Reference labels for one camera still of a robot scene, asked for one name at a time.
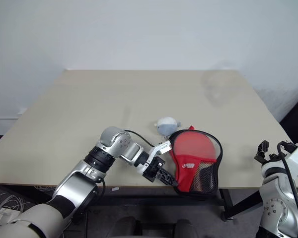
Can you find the black metal table frame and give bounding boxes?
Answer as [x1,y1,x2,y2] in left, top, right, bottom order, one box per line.
[86,187,264,223]

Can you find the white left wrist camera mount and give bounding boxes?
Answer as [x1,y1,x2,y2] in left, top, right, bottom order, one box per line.
[135,140,173,176]

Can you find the white cable bundle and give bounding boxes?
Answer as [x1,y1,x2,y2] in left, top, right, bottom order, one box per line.
[0,184,55,228]

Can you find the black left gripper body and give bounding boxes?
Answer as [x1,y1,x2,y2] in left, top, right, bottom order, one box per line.
[142,156,166,183]

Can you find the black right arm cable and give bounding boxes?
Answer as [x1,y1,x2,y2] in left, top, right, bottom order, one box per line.
[277,141,298,238]

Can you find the grey and white plush toy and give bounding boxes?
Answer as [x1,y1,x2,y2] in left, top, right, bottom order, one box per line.
[153,116,182,139]

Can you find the red and black mesh paddle case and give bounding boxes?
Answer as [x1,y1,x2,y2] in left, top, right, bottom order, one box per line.
[168,125,224,199]

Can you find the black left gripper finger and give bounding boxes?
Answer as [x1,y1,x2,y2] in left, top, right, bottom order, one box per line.
[155,173,174,186]
[160,168,179,187]

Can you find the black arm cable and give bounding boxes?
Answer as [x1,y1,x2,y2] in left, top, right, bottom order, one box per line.
[277,141,298,238]
[72,128,156,225]

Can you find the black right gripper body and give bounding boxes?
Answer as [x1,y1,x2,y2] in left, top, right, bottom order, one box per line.
[264,142,295,164]

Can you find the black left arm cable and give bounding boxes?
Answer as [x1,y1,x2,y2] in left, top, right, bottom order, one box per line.
[72,128,156,225]

